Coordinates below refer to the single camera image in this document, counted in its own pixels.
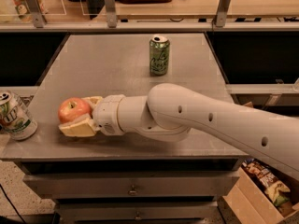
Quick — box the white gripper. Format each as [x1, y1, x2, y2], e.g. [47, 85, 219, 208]
[58, 94, 124, 137]

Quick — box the red yellow apple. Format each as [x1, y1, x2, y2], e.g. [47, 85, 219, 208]
[58, 97, 92, 123]

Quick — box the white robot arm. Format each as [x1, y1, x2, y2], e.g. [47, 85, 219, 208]
[58, 83, 299, 180]

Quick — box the white green soda can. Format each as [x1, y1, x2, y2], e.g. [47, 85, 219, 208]
[0, 91, 37, 141]

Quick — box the upper grey drawer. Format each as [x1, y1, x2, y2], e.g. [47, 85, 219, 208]
[23, 171, 239, 200]

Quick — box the grey drawer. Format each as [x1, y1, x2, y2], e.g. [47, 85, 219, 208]
[23, 171, 239, 200]
[55, 202, 218, 222]

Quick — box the lower grey drawer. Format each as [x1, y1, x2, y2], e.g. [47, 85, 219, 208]
[55, 202, 218, 222]

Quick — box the colourful snack package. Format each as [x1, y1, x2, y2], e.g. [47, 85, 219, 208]
[0, 0, 48, 23]

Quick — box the cardboard box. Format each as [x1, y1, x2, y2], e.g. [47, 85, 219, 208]
[221, 158, 299, 224]

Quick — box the snack bag in box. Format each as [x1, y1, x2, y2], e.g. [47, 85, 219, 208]
[242, 159, 294, 217]

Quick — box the black floor cable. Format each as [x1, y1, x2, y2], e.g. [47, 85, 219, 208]
[0, 184, 27, 224]

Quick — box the middle metal bracket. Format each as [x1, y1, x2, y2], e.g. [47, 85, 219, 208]
[104, 0, 118, 28]

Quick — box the metal bracket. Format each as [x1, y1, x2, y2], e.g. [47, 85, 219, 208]
[104, 0, 118, 28]
[214, 0, 231, 27]
[25, 0, 46, 28]

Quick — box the left metal bracket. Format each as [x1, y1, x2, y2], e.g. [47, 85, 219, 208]
[25, 0, 46, 28]

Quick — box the right metal bracket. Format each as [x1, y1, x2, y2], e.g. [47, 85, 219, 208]
[214, 0, 231, 27]

